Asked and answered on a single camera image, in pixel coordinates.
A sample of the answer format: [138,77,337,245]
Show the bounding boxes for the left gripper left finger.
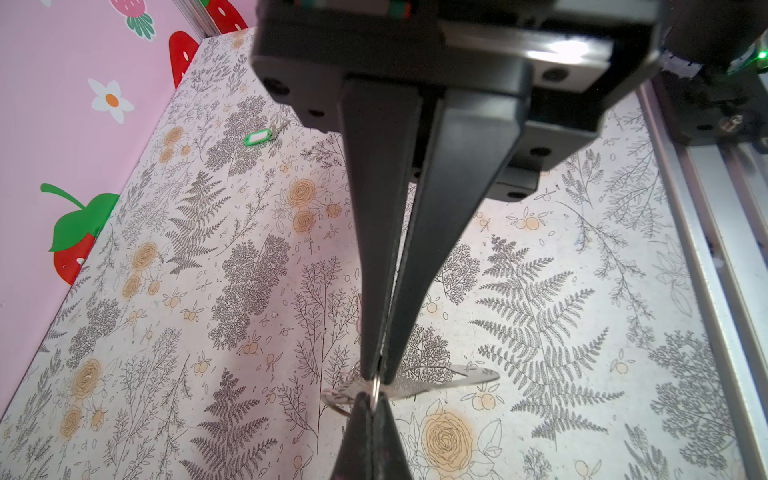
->
[331,393,372,480]

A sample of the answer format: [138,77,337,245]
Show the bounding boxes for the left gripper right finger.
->
[370,400,412,480]

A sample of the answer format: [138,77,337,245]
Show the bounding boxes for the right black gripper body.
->
[251,1,663,201]

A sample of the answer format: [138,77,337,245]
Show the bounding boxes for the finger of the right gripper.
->
[340,79,422,378]
[380,90,528,384]

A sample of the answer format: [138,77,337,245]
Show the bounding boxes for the metal key holder plate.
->
[321,364,500,405]

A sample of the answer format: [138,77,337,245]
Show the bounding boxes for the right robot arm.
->
[251,1,767,383]

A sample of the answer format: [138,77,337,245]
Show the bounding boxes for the green key tag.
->
[243,128,273,147]

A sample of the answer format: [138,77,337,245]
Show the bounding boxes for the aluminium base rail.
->
[637,82,767,479]

